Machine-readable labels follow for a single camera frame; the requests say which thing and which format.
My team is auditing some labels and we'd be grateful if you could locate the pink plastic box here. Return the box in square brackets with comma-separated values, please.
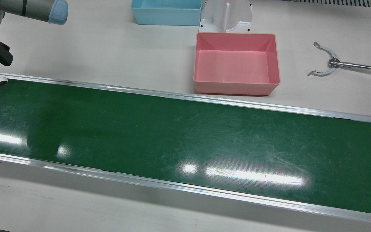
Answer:
[193, 32, 281, 96]

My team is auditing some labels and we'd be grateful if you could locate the green belt conveyor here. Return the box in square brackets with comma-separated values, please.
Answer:
[0, 72, 371, 226]

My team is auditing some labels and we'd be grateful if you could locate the blue plastic box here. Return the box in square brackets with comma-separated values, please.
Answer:
[131, 0, 203, 26]

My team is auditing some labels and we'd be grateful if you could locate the metal reacher grabber tool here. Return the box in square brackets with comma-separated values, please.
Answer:
[307, 41, 371, 77]

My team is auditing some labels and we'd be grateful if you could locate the white column pedestal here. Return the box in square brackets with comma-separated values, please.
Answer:
[199, 0, 253, 34]

